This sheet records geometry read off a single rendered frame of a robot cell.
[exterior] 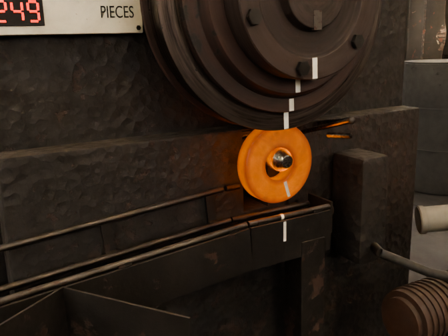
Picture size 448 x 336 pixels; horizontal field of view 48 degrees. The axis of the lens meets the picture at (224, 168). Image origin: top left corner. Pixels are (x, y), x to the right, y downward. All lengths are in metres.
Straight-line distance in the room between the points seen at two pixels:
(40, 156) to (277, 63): 0.41
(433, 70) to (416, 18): 1.82
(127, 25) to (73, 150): 0.24
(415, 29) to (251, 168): 4.50
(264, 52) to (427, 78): 2.83
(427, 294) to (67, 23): 0.86
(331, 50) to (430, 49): 4.31
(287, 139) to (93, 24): 0.40
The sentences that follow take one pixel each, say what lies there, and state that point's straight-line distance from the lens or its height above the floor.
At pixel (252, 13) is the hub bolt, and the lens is 0.78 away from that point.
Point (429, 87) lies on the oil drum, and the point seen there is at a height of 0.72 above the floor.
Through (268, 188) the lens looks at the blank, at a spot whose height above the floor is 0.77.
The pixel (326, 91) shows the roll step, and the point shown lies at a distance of 0.97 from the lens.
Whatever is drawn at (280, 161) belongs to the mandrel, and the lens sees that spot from 0.93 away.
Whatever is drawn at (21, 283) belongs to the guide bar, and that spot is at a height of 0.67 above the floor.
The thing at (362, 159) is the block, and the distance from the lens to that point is 1.08.
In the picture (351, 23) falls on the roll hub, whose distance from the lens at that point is 0.92.
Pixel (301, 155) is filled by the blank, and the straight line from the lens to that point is 0.99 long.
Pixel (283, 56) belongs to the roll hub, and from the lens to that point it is 0.82.
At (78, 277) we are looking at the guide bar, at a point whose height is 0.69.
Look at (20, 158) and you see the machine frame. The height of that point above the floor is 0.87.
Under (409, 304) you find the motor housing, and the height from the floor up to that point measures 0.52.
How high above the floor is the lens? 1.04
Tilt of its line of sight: 14 degrees down
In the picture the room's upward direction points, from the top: 2 degrees counter-clockwise
